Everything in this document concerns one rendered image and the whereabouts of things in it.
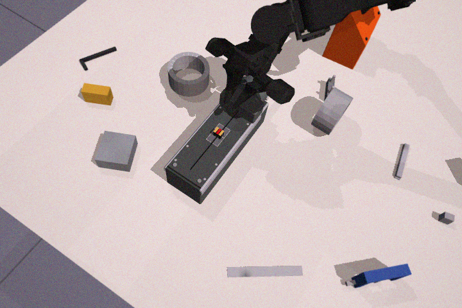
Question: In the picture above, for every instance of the black l-shaped bar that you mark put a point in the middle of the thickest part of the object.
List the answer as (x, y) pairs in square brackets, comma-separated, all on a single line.
[(97, 55)]

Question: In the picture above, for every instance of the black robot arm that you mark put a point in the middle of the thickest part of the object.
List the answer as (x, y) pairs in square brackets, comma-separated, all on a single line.
[(274, 24)]

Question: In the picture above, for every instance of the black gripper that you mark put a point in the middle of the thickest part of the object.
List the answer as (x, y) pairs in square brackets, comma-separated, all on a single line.
[(278, 89)]

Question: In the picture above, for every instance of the grey hollow cylinder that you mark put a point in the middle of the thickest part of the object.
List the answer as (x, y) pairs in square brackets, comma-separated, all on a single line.
[(188, 60), (331, 110)]

